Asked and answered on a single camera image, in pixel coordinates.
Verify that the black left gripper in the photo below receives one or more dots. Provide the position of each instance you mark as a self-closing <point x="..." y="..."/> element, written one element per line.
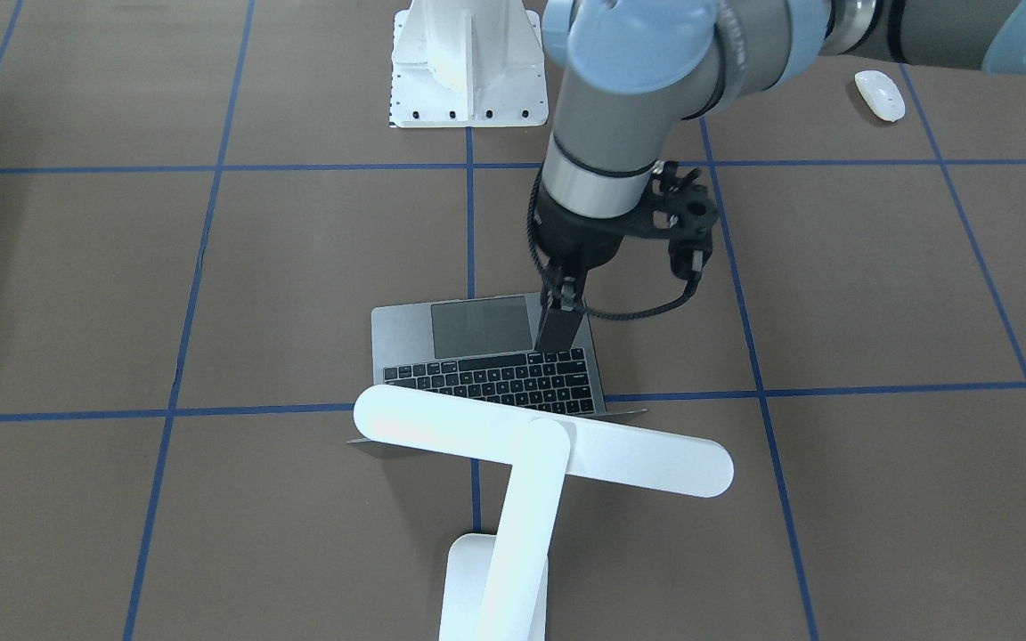
<point x="577" y="239"/>

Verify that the grey laptop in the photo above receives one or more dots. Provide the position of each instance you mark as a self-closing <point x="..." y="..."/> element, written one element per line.
<point x="485" y="349"/>

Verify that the black mouse pad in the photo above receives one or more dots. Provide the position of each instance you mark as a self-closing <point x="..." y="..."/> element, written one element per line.
<point x="557" y="329"/>

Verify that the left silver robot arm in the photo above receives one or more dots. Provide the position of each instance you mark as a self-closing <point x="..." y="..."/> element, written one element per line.
<point x="633" y="68"/>

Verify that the white desk lamp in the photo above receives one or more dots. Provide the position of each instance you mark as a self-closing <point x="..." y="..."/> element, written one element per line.
<point x="495" y="586"/>

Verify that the white computer mouse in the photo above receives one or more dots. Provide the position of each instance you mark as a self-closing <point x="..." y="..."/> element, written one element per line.
<point x="881" y="95"/>

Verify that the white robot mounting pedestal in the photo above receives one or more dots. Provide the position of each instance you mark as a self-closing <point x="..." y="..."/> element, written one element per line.
<point x="467" y="64"/>

